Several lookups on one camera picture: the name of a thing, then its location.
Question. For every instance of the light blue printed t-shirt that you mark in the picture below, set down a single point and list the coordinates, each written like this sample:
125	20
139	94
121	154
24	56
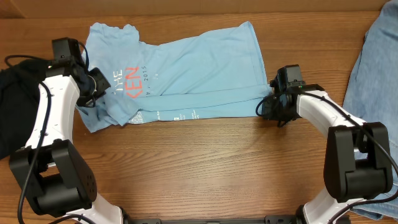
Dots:
219	73

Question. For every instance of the black folded garment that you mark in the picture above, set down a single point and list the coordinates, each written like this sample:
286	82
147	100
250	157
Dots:
20	98

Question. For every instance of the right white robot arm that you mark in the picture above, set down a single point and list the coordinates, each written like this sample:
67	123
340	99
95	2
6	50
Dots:
358	164

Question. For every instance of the blue denim jeans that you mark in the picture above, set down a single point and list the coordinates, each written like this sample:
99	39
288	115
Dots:
372	88

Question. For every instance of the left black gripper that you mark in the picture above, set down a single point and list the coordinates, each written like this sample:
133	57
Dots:
104	85

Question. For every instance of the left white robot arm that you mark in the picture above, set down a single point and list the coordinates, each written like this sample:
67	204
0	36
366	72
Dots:
54	179

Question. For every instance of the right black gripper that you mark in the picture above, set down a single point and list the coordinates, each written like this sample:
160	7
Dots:
272	109

